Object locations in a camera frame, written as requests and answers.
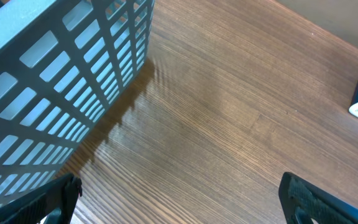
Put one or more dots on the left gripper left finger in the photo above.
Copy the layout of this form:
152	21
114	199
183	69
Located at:
53	202

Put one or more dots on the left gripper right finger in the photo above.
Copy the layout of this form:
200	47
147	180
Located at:
303	202

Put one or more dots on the grey plastic shopping basket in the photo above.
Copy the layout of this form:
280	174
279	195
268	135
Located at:
62	66

